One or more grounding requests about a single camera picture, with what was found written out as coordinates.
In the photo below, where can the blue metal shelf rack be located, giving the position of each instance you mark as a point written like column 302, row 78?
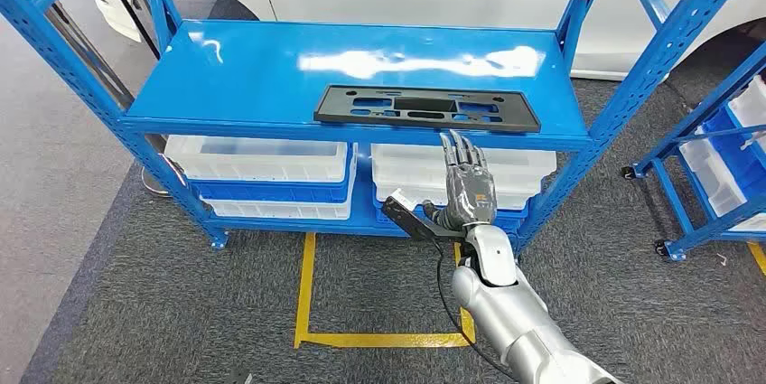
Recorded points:
column 697, row 113
column 239, row 64

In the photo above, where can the black plastic frame part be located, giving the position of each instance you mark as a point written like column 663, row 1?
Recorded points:
column 335, row 107

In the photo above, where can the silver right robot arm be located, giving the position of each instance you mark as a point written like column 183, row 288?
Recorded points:
column 509, row 309

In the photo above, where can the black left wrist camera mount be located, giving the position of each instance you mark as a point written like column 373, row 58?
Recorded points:
column 240, row 378

